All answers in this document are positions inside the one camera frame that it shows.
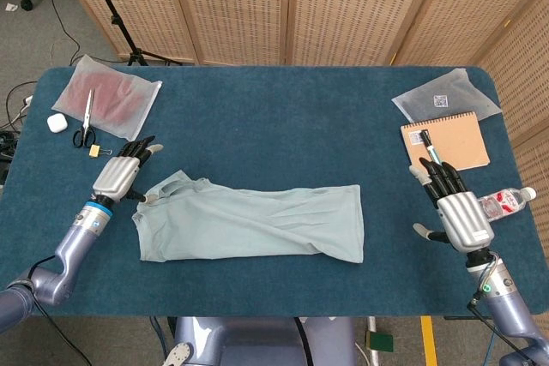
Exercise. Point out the silver metal pole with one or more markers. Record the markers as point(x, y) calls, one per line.
point(374, 357)

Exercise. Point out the gold binder clip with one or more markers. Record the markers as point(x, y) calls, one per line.
point(94, 151)

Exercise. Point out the frosted bag with red cloth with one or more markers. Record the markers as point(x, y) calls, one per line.
point(120, 100)

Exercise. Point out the white paper scrap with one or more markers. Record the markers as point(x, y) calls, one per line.
point(10, 7)

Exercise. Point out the pale green T-shirt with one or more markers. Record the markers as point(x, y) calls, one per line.
point(257, 224)

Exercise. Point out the blue carpet table cover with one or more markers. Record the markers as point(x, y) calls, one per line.
point(279, 96)

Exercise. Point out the white earbuds case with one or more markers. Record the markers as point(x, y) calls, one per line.
point(56, 123)

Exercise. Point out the white marker pen black cap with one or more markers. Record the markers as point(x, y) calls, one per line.
point(429, 145)

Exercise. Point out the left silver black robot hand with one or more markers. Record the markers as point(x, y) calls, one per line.
point(116, 175)

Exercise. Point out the kraft spiral notebook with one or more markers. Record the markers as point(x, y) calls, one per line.
point(463, 143)

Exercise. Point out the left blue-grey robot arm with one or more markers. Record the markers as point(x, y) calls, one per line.
point(73, 246)

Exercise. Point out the woven wicker folding screen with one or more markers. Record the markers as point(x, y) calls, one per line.
point(240, 6)

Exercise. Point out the black tripod stand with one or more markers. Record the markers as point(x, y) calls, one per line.
point(115, 19)

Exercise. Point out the white perforated bracket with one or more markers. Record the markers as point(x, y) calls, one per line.
point(178, 355)

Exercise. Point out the white power strip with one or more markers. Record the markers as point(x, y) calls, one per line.
point(28, 100)

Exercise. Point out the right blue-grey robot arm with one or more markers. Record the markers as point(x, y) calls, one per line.
point(510, 314)

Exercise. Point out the clear plastic water bottle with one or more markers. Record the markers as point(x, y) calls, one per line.
point(510, 203)

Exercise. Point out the grey frosted bag QR label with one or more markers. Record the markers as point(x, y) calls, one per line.
point(463, 91)

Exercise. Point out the blue-grey robot torso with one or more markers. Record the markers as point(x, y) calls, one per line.
point(257, 344)

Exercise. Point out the green block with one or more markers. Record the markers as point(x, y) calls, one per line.
point(381, 341)

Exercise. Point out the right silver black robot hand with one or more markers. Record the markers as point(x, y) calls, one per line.
point(465, 220)

